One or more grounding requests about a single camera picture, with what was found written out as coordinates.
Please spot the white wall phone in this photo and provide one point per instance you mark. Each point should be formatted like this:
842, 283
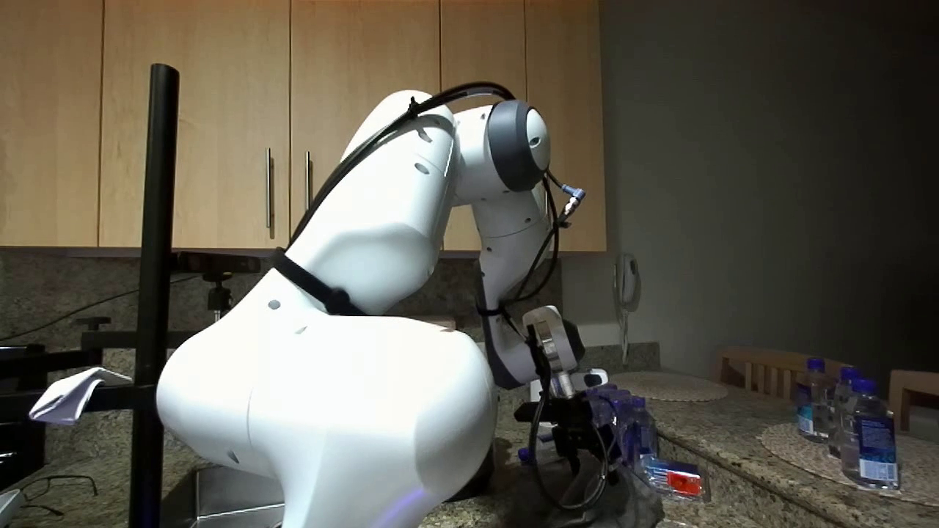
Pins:
625, 283

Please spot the wooden wall cabinet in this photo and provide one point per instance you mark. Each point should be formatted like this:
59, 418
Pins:
268, 98

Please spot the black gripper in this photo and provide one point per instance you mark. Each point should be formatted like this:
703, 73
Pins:
587, 422

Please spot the wooden chair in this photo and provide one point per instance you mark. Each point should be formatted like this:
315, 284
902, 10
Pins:
761, 371

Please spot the red white packet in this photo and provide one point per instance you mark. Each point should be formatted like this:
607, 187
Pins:
673, 479

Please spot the water bottle blue cap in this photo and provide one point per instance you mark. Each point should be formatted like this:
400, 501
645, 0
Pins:
874, 438

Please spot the white crumpled paper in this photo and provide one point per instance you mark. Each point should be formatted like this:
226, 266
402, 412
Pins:
61, 403

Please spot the black camera stand pole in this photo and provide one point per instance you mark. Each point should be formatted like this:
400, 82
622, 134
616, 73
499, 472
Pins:
152, 293

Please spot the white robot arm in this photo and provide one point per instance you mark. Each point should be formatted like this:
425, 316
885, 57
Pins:
315, 381

